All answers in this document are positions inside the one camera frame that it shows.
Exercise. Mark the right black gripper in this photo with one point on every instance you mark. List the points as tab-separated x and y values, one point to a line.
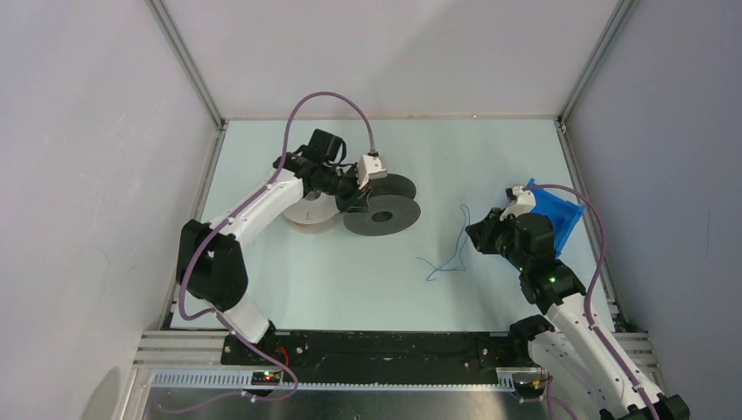
481	232

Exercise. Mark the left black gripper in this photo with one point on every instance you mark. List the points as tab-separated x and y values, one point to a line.
356	200

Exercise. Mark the black cable spool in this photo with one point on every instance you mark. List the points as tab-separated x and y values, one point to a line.
391	208

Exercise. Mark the white cable spool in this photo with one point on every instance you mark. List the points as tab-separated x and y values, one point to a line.
313	217

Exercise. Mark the blue plastic bin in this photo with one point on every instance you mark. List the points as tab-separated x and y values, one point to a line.
564	215

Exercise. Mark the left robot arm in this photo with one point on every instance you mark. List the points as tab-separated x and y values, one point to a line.
211	265

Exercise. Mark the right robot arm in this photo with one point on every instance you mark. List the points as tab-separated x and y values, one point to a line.
567	338

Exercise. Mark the right controller board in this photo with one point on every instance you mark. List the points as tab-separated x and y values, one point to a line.
530	391

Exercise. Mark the controller board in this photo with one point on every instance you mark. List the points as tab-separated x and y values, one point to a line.
266	378
530	391

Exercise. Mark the left controller board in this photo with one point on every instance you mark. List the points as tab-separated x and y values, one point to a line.
266	378

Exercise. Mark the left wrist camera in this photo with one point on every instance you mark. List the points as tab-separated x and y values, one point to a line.
370	167

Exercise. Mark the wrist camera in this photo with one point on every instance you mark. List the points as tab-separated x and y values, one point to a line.
370	167
520	201

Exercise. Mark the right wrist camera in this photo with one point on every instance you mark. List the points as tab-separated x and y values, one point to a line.
520	201

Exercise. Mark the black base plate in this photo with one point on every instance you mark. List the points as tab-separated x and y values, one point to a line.
389	357

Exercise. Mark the white slotted cable duct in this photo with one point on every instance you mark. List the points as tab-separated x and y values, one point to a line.
240	380

